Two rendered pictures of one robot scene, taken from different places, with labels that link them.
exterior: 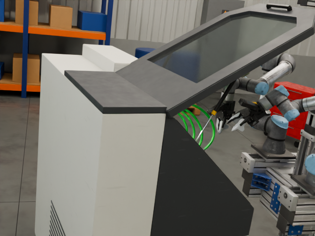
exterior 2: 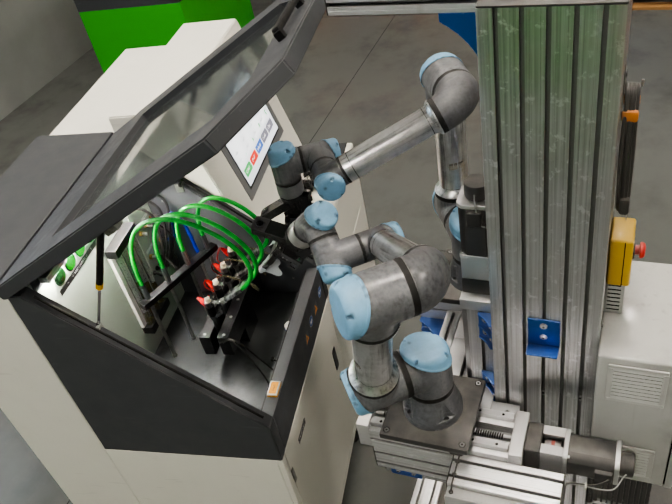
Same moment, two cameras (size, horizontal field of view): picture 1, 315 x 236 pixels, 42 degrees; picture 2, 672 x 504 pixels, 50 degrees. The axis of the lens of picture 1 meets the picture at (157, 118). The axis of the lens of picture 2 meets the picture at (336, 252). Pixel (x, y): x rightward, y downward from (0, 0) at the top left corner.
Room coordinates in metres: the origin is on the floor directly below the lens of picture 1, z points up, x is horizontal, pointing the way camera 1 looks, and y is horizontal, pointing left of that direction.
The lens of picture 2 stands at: (1.26, -1.65, 2.53)
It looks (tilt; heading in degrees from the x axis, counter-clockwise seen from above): 39 degrees down; 45
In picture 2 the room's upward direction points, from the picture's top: 13 degrees counter-clockwise
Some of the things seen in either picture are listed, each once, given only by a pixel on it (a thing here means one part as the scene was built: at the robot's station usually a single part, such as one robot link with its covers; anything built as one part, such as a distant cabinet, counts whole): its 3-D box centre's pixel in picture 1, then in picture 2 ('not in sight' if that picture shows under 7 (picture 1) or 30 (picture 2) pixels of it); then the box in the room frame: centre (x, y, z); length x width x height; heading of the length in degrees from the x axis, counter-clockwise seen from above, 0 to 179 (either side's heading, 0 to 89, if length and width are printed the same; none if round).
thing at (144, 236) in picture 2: not in sight; (147, 224); (2.23, 0.18, 1.20); 0.13 x 0.03 x 0.31; 26
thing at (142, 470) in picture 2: not in sight; (254, 435); (2.11, -0.14, 0.39); 0.70 x 0.58 x 0.79; 26
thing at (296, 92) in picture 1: (292, 114); not in sight; (6.27, -2.08, 0.43); 0.70 x 0.46 x 0.86; 42
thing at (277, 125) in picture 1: (277, 126); (470, 231); (2.64, -0.80, 1.20); 0.13 x 0.12 x 0.14; 48
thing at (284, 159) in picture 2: (229, 83); (285, 163); (2.38, -0.39, 1.50); 0.09 x 0.08 x 0.11; 138
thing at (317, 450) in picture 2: not in sight; (325, 431); (2.24, -0.40, 0.44); 0.65 x 0.02 x 0.68; 26
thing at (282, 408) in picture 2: not in sight; (296, 351); (2.24, -0.38, 0.87); 0.62 x 0.04 x 0.16; 26
